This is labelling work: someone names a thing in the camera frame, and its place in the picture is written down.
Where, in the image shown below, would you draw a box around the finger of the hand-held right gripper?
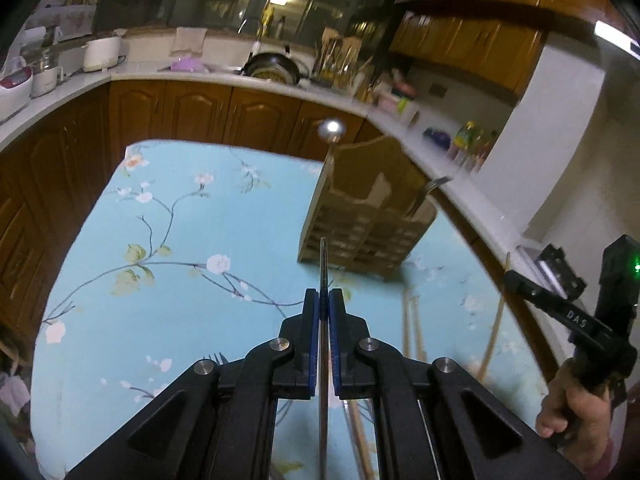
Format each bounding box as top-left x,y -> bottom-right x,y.
532,243 -> 588,303
503,269 -> 556,311

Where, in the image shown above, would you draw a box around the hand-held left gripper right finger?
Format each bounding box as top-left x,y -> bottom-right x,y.
328,288 -> 584,480

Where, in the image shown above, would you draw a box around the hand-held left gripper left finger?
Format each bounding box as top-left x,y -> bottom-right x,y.
65,288 -> 321,480

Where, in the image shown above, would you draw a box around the wooden utensil holder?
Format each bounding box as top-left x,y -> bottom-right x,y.
297,135 -> 439,282

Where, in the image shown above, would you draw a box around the metal spoon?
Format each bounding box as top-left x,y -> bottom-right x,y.
318,118 -> 346,171

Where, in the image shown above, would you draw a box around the person's right hand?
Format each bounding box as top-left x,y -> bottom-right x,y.
535,360 -> 617,461

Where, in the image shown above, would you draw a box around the white kitchen countertop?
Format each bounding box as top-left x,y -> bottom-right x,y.
0,25 -> 556,281

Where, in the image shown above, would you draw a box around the blue floral tablecloth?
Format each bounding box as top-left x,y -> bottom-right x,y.
29,141 -> 552,480

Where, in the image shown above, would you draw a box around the cooking oil bottles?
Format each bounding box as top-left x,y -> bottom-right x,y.
451,120 -> 500,173

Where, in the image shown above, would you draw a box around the blue small container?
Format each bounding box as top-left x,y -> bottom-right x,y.
423,128 -> 452,150

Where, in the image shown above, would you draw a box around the range hood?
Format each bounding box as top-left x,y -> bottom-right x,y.
594,19 -> 640,61

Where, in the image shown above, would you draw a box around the wooden upper cabinets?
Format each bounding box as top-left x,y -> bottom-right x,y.
389,0 -> 628,97

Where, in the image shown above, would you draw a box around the wooden cabinets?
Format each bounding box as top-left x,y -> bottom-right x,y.
0,79 -> 383,361
389,0 -> 628,97

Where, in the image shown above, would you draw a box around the wooden lower cabinets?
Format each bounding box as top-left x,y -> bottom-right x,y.
0,79 -> 383,361

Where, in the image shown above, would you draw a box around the black frying pan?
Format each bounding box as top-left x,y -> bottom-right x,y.
243,51 -> 305,87

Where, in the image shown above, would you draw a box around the wooden cutlery rack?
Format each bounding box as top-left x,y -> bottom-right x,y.
311,26 -> 373,92

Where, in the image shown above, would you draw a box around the purple plastic basin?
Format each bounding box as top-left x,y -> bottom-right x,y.
170,56 -> 207,73

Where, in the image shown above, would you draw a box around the beige hanging towel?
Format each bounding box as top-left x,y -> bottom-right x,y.
171,26 -> 208,57

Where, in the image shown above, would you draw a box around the white electric pot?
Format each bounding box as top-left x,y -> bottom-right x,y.
82,36 -> 124,74

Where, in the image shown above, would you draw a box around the white kettle appliance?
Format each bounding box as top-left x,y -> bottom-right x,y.
30,49 -> 65,99

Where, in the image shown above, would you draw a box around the white rice cooker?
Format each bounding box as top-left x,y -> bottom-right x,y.
0,57 -> 35,122

